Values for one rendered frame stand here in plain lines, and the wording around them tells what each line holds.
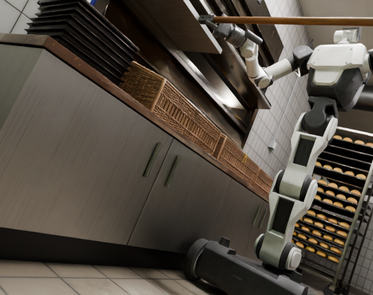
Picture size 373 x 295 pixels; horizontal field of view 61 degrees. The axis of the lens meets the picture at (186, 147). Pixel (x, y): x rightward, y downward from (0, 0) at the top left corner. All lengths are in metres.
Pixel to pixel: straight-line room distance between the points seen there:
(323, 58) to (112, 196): 1.29
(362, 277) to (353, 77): 4.62
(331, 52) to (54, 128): 1.42
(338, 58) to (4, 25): 1.51
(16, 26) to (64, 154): 0.66
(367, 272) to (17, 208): 5.62
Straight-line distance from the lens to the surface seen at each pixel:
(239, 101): 2.96
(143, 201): 1.22
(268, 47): 3.11
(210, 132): 1.56
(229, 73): 2.54
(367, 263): 6.08
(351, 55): 1.81
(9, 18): 1.44
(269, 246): 1.68
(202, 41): 1.85
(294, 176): 1.64
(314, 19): 1.44
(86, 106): 0.95
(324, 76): 1.79
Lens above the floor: 0.35
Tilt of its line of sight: 8 degrees up
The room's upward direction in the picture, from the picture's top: 23 degrees clockwise
